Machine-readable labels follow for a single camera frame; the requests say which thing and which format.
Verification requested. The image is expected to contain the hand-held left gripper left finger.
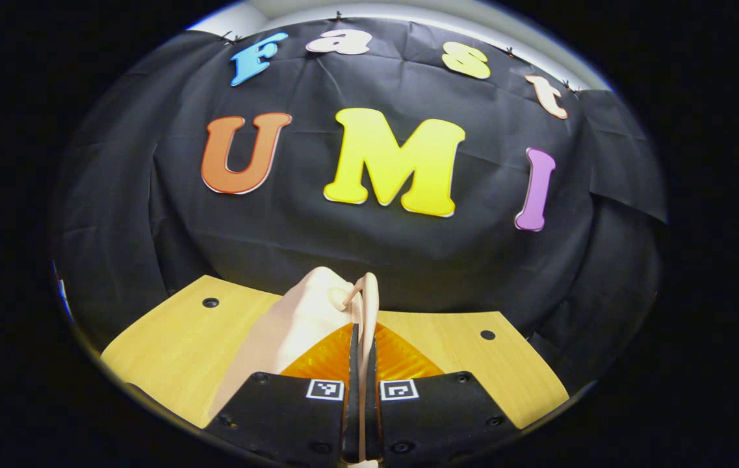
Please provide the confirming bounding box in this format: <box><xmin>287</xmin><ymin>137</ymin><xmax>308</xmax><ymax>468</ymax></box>
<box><xmin>203</xmin><ymin>323</ymin><xmax>360</xmax><ymax>468</ymax></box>

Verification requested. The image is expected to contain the black backdrop cloth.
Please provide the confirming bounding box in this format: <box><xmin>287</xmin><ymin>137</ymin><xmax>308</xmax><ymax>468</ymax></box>
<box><xmin>49</xmin><ymin>16</ymin><xmax>669</xmax><ymax>391</ymax></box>

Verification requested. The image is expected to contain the beige pink hard-shell suitcase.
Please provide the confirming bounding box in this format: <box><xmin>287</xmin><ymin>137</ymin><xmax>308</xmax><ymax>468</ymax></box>
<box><xmin>207</xmin><ymin>266</ymin><xmax>381</xmax><ymax>468</ymax></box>

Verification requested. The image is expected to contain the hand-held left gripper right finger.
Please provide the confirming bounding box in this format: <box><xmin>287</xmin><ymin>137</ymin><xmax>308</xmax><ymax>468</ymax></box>
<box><xmin>364</xmin><ymin>323</ymin><xmax>521</xmax><ymax>465</ymax></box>

